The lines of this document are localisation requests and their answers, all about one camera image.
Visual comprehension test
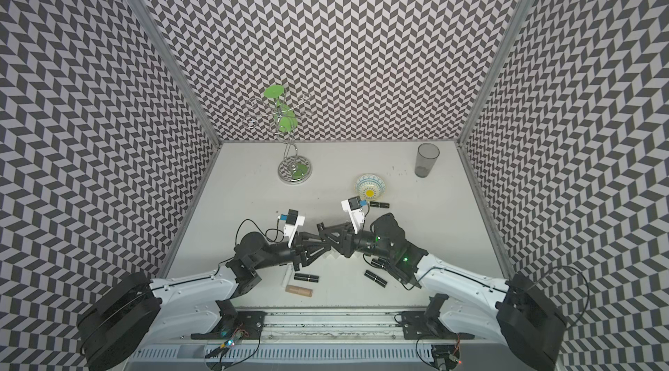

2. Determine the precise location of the yellow blue patterned bowl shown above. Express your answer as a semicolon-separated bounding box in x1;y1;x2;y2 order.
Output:
355;173;386;201

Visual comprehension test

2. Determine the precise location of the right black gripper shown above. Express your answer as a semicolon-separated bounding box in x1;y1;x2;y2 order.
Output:
320;221;394;259

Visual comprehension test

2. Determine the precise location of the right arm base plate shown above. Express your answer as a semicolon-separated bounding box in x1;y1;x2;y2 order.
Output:
394;294;456;341

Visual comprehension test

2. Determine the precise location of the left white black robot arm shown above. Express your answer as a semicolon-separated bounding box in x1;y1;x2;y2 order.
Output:
77;232;331;370

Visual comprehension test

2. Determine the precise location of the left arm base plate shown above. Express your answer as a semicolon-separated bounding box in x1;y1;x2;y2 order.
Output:
190;301;267;341

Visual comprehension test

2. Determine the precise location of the grey ribbed drinking glass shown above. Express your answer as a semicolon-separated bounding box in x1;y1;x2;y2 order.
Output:
414;143;440;179

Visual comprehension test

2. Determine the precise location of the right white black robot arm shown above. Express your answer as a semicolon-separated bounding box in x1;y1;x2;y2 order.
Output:
317;213;568;370

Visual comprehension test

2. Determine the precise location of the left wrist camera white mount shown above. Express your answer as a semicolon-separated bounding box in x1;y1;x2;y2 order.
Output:
277;209;305;248

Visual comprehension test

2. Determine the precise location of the chrome stand with green discs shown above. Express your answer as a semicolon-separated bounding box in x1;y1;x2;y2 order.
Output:
248;83;313;186

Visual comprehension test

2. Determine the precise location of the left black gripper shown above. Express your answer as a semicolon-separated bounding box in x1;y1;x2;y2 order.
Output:
253;232;332;273

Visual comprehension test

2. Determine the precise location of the aluminium front rail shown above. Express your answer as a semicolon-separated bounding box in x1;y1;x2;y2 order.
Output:
135;307;555;347

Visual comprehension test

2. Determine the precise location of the white lip balm tube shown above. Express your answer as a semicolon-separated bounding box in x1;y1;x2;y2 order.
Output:
282;268;293;288

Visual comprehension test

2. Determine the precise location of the clear acrylic lipstick organizer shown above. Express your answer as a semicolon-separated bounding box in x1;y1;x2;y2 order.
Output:
307;250;366;273

